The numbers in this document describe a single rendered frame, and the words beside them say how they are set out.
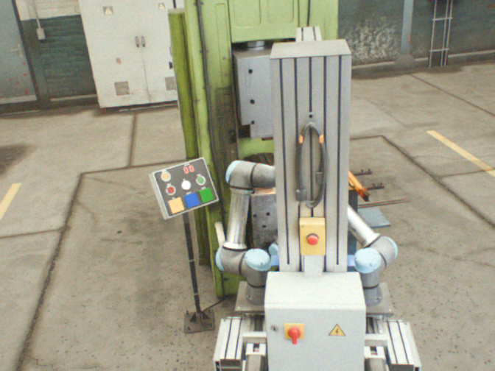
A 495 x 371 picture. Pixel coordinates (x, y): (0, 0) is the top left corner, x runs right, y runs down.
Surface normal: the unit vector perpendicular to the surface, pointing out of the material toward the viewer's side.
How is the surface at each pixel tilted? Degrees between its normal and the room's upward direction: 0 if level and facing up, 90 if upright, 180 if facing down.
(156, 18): 90
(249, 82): 90
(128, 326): 0
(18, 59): 90
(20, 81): 90
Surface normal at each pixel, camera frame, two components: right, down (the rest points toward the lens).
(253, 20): 0.14, 0.42
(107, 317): -0.07, -0.90
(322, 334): -0.11, 0.44
